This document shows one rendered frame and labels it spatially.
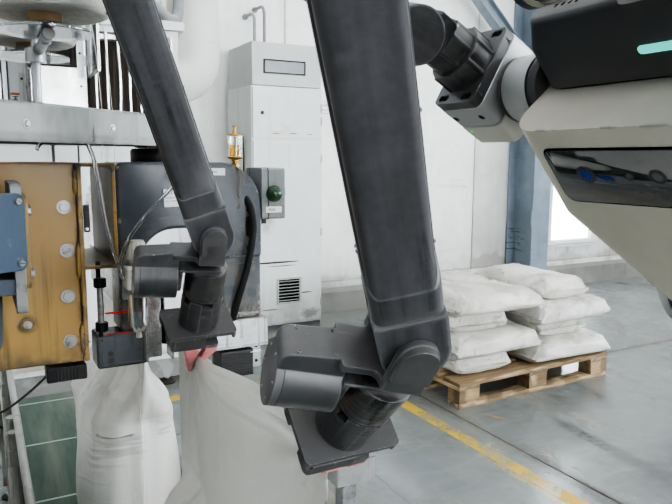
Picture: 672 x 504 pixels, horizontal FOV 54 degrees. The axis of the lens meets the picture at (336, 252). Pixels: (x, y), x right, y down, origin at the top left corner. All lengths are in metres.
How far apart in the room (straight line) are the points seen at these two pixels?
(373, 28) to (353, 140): 0.07
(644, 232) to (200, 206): 0.55
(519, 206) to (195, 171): 6.21
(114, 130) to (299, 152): 3.97
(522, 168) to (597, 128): 6.16
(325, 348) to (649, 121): 0.41
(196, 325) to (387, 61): 0.65
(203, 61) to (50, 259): 3.33
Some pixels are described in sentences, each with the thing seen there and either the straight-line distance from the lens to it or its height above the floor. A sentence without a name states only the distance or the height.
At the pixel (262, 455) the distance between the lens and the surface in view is 0.84.
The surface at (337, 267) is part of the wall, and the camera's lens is 5.89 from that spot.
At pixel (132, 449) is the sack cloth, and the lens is 1.49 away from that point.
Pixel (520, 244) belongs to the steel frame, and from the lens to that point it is 6.98.
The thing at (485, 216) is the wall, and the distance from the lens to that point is 6.79.
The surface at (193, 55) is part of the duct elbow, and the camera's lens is 4.34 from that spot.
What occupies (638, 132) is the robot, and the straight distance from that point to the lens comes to 0.76.
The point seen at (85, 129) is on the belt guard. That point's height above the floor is 1.39.
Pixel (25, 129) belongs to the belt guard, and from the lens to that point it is 0.94.
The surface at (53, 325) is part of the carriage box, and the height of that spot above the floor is 1.09.
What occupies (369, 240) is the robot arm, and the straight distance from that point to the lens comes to 0.46.
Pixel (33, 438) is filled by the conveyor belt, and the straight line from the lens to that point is 2.62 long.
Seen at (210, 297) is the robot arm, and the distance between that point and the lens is 0.95.
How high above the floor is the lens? 1.35
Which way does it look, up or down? 8 degrees down
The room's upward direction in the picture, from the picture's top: straight up
